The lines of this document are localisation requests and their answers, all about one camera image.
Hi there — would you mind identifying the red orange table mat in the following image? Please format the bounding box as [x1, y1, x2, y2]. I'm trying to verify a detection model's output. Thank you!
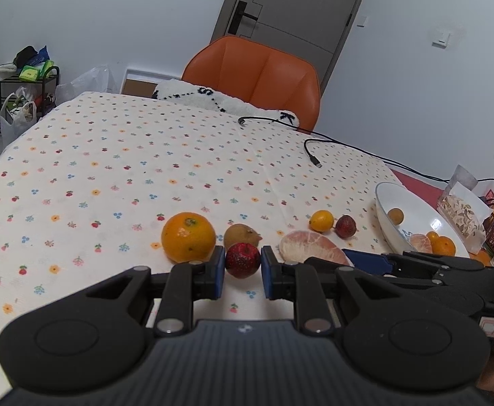
[396, 172, 443, 216]

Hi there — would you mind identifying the tiny orange kumquat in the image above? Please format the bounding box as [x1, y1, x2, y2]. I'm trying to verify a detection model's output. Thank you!
[426, 231, 440, 243]

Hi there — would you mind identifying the black thin cable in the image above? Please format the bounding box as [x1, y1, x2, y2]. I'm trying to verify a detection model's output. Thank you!
[237, 115, 494, 197]

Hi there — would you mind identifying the white plastic bag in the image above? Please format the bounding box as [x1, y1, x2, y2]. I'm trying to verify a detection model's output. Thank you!
[0, 87, 38, 148]

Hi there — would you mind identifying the white fluffy cushion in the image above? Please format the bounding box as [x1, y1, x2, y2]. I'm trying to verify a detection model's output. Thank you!
[152, 79, 299, 128]

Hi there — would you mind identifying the clear plastic bag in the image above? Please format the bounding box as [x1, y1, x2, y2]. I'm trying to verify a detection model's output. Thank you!
[55, 65, 118, 105]

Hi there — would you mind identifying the black metal shelf rack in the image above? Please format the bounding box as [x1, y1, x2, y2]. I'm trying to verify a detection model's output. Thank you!
[0, 65, 61, 137]

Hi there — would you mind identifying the small tan longan fruit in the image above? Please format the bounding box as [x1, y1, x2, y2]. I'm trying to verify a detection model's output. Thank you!
[387, 207, 405, 226]

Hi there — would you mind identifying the small yellow kumquat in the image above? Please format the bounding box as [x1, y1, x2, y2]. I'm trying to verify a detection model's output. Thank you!
[309, 210, 334, 233]

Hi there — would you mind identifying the white wall switch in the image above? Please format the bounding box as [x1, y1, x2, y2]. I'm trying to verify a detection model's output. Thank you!
[430, 27, 452, 49]

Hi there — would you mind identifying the grey door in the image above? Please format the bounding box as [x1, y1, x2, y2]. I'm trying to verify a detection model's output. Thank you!
[211, 0, 362, 90]

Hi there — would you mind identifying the white framed board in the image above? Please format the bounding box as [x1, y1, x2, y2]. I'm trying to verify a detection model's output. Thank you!
[119, 67, 181, 98]

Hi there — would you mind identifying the orange leather chair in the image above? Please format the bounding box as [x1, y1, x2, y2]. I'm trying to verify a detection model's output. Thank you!
[182, 36, 321, 131]

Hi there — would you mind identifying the small orange tangerine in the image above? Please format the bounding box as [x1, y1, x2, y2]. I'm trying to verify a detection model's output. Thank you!
[431, 235, 456, 257]

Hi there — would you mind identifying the large peeled pomelo segment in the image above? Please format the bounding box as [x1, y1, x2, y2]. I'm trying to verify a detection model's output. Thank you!
[278, 230, 353, 266]

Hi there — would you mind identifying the dark red plum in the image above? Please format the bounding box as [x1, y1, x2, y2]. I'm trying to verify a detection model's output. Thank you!
[334, 216, 357, 239]

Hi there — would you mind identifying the large orange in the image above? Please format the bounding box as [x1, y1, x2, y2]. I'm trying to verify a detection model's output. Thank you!
[161, 212, 216, 263]

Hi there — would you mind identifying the white plate with blue rim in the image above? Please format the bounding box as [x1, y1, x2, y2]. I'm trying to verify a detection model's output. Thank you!
[375, 182, 469, 257]

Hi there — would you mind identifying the black door handle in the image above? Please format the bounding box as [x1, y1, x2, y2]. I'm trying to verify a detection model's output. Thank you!
[227, 0, 258, 35]

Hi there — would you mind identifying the dark red round fruit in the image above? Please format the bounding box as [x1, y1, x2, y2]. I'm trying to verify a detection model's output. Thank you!
[225, 243, 261, 279]

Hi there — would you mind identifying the brown kiwi-like fruit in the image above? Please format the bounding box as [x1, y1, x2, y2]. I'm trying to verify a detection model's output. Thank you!
[223, 224, 262, 250]

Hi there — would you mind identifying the green yellow packet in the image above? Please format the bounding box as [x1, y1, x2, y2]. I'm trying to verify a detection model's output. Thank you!
[19, 60, 56, 83]

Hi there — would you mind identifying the floral white tablecloth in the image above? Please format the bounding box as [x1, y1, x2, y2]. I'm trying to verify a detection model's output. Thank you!
[0, 91, 405, 406]

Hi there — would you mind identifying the small peeled pomelo piece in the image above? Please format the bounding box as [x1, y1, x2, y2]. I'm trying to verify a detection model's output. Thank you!
[409, 234, 432, 254]

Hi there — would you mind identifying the floral tissue box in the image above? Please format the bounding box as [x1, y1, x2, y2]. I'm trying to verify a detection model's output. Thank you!
[437, 165, 492, 255]

